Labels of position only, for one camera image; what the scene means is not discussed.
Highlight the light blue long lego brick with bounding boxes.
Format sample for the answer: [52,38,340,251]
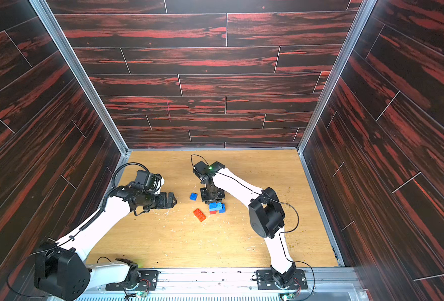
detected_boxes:
[209,202,221,211]

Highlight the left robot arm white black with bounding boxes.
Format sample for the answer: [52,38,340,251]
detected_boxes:
[34,183,177,300]

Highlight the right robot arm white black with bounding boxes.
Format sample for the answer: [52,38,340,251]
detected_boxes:
[193,161,297,288]

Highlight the red long lego brick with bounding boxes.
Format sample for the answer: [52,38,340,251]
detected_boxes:
[193,208,206,222]

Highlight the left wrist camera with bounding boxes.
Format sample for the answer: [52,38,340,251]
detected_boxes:
[134,170,162,191]

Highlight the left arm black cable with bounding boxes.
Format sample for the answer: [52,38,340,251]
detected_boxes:
[103,162,151,211]

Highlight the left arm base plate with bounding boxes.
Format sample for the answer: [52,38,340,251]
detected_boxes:
[105,270,160,292]

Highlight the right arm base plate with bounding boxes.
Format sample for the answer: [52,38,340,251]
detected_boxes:
[251,269,308,290]

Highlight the aluminium front rail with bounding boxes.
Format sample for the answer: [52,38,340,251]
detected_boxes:
[48,268,369,301]

